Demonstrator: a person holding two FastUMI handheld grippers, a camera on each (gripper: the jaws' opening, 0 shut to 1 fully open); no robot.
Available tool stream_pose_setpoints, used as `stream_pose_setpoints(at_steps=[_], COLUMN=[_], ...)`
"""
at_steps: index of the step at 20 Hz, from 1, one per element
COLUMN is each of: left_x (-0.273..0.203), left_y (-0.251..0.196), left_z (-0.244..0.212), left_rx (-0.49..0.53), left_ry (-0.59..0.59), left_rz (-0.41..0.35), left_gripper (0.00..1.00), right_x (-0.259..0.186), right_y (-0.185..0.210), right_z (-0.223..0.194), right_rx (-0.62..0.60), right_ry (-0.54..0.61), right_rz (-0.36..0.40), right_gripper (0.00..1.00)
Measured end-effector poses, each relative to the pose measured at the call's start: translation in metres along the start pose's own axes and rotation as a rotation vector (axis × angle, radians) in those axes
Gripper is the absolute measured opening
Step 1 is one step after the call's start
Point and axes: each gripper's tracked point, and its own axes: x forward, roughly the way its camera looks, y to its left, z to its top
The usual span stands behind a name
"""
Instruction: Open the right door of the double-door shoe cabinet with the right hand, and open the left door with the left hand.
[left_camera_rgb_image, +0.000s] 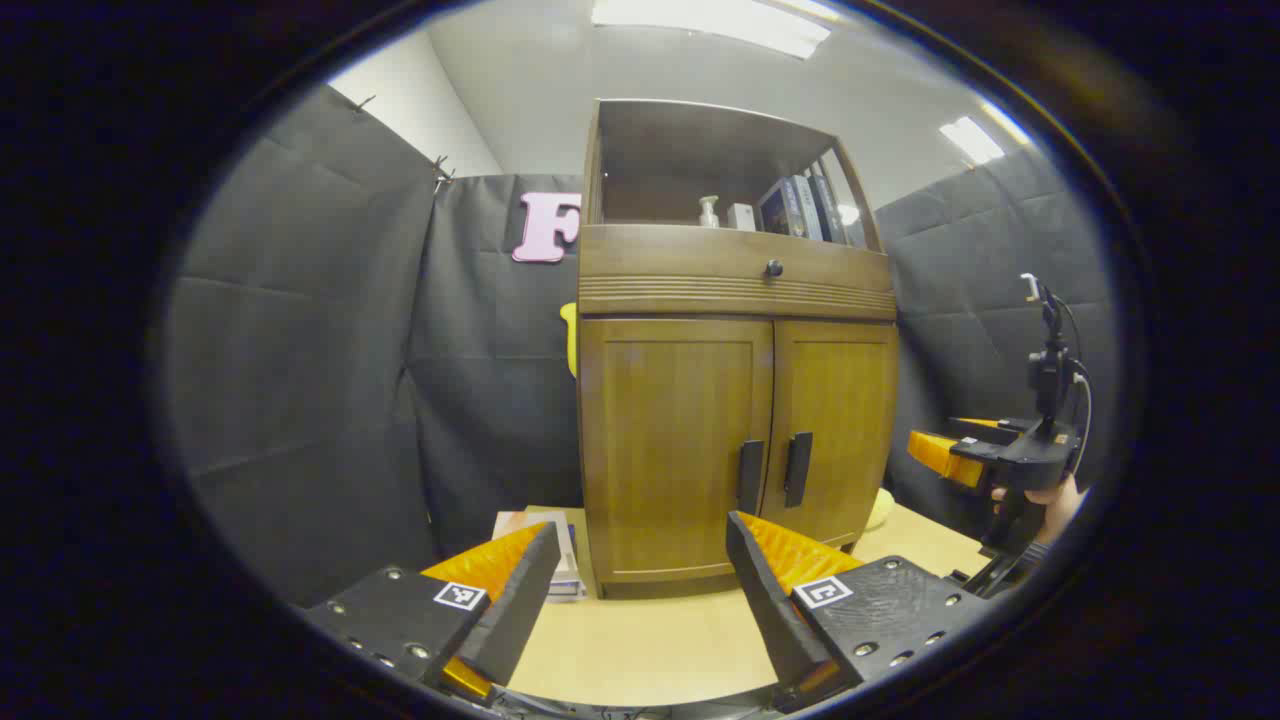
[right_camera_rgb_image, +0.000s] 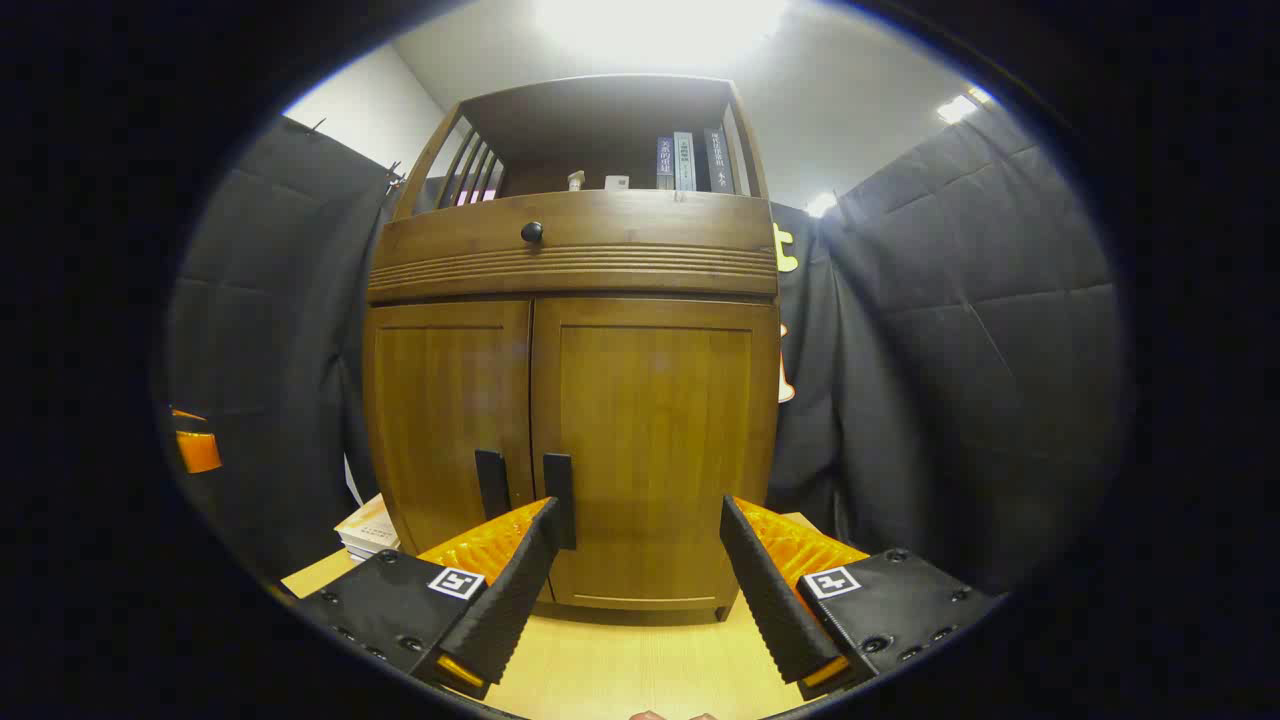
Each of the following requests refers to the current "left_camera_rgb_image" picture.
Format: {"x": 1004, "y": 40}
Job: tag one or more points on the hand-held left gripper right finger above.
{"x": 765, "y": 600}

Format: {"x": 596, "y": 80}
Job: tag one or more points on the wooden double-door shoe cabinet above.
{"x": 650, "y": 150}

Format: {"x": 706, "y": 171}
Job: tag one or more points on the small white box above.
{"x": 741, "y": 217}

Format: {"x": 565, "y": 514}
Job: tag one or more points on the white pump bottle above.
{"x": 709, "y": 212}

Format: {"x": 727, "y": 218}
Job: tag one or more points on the grey book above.
{"x": 806, "y": 205}

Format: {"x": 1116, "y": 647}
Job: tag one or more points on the small ceiling light panel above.
{"x": 970, "y": 140}

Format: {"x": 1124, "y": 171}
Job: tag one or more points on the metal cloth clip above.
{"x": 443, "y": 172}

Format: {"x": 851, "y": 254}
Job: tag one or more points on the large ceiling light panel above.
{"x": 710, "y": 22}

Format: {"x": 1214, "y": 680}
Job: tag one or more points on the stack of books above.
{"x": 565, "y": 560}

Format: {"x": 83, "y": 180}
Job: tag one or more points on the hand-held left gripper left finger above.
{"x": 520, "y": 610}

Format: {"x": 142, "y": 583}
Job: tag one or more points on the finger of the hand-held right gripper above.
{"x": 980, "y": 424}
{"x": 940, "y": 455}

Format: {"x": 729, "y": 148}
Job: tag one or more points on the wooden shoe cabinet door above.
{"x": 670, "y": 430}
{"x": 840, "y": 400}

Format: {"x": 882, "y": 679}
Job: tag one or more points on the black backdrop cloth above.
{"x": 300, "y": 350}

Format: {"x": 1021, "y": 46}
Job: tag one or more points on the wooden cabinet drawer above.
{"x": 700, "y": 260}

